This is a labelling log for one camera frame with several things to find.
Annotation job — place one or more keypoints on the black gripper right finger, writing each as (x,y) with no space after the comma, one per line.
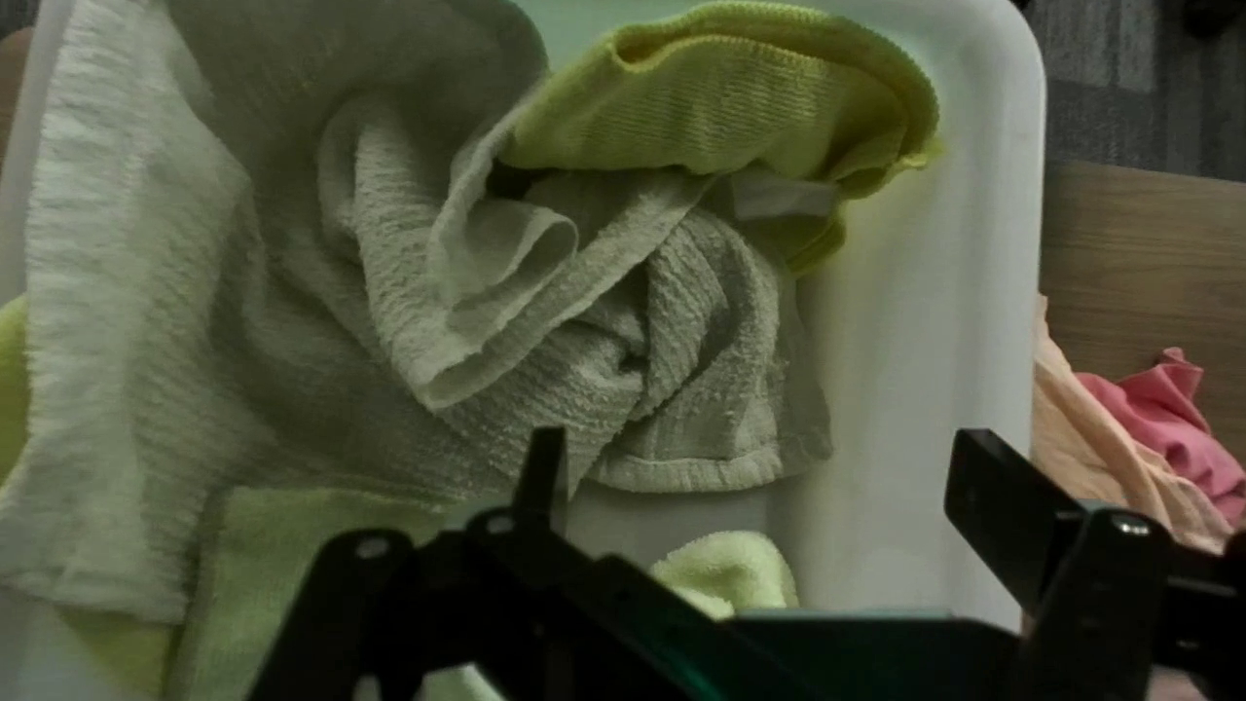
(1104,598)

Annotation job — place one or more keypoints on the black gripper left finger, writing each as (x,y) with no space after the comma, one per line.
(428,609)

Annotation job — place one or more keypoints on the peach printed t-shirt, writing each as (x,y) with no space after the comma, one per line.
(1104,470)

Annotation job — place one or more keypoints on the pale yellow towel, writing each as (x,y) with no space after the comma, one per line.
(260,587)

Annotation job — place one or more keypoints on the bright yellow-green towel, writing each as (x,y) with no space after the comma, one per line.
(740,102)

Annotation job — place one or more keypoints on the white plastic box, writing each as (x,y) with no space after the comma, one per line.
(921,393)

